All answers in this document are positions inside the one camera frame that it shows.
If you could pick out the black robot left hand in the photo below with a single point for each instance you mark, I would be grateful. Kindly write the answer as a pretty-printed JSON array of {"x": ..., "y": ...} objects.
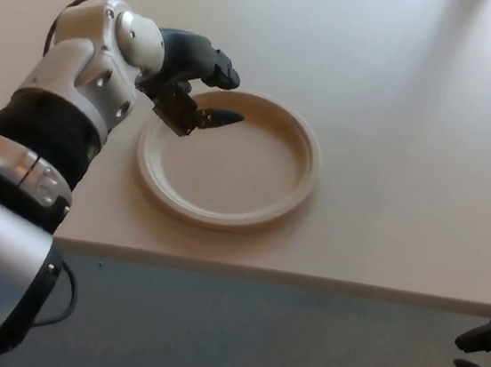
[{"x": 185, "y": 57}]

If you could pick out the beige round paper plate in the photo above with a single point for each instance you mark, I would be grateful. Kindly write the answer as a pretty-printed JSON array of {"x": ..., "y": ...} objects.
[{"x": 238, "y": 169}]

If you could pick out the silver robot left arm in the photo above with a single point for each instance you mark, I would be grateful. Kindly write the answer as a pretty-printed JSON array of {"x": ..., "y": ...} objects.
[{"x": 85, "y": 65}]

